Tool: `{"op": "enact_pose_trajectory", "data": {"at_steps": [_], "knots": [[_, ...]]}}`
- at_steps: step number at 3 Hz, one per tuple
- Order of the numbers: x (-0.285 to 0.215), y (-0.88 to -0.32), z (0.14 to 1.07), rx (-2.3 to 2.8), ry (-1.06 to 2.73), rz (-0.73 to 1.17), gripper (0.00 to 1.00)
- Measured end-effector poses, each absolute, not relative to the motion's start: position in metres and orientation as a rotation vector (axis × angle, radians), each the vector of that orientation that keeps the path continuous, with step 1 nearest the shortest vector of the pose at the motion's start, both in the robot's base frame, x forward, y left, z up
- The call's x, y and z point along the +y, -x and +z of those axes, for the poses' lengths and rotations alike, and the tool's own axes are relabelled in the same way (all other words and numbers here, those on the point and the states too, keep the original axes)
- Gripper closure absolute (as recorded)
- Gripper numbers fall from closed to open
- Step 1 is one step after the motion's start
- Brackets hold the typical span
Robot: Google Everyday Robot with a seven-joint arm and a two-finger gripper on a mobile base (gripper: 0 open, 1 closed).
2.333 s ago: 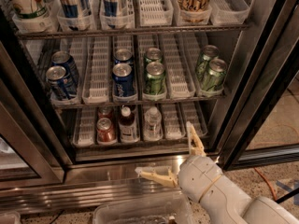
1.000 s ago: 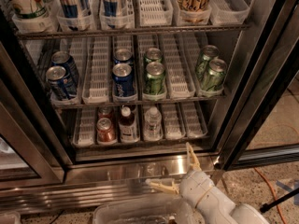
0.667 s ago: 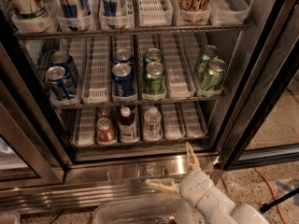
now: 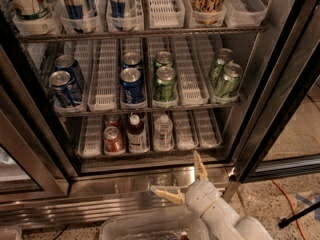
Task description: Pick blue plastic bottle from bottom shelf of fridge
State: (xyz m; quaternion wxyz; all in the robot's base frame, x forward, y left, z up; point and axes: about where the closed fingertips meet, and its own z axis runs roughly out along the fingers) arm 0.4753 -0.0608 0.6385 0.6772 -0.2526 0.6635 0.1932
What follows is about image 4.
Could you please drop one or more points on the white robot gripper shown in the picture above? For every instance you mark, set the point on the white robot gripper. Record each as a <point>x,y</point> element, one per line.
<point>199,197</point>

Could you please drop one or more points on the brown drink bottle white cap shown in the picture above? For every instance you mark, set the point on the brown drink bottle white cap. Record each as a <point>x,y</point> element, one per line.
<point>136,135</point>

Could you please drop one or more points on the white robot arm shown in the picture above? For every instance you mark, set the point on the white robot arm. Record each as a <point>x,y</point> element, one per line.
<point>229,225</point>

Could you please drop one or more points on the clear water bottle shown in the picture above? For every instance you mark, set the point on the clear water bottle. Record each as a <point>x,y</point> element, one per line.
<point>163,133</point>

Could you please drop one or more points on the open fridge glass door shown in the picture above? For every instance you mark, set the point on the open fridge glass door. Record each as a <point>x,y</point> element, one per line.
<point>282,69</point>

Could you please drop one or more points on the stainless steel fridge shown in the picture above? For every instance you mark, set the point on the stainless steel fridge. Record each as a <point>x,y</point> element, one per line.
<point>63,175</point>

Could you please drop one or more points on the white tall can top shelf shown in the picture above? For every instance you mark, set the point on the white tall can top shelf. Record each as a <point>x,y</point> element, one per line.
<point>30,9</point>

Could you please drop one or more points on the clear plastic bin on floor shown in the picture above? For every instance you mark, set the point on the clear plastic bin on floor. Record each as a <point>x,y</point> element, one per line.
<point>164,224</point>

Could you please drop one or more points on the red soda can front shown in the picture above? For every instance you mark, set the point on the red soda can front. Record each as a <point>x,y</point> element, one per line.
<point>113,142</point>

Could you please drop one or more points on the red soda can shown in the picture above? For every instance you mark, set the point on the red soda can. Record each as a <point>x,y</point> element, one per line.
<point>113,142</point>
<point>113,120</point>

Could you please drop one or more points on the red soda can rear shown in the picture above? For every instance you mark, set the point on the red soda can rear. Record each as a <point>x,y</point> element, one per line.
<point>113,120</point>

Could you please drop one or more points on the black tripod leg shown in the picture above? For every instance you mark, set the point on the black tripod leg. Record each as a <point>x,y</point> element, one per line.
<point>286,221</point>

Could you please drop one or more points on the green soda can middle front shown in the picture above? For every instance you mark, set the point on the green soda can middle front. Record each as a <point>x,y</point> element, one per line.
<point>165,84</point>

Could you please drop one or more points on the green soda can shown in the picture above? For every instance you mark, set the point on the green soda can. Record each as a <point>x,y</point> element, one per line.
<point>165,84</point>
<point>163,58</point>
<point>222,57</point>
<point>228,81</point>

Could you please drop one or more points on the green soda can right front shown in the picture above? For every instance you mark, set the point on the green soda can right front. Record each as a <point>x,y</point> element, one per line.
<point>228,81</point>

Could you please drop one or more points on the blue soda can middle front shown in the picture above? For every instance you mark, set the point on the blue soda can middle front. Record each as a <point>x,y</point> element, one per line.
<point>132,86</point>

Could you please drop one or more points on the blue soda can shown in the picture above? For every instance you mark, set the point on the blue soda can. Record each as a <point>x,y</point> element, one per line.
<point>71,65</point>
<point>132,86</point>
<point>65,89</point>
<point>132,60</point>

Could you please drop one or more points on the green soda can middle rear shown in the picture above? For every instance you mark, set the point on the green soda can middle rear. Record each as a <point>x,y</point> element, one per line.
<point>163,58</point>

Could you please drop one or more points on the green soda can right rear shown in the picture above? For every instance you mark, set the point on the green soda can right rear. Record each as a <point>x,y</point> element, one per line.
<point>222,57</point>

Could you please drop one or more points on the blue soda can middle rear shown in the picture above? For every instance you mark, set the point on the blue soda can middle rear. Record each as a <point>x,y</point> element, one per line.
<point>132,60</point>

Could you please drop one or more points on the blue soda can left front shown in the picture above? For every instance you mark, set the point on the blue soda can left front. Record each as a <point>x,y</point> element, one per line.
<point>65,89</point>

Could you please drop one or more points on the blue soda can left rear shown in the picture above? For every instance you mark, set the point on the blue soda can left rear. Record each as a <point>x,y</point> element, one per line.
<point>71,65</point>

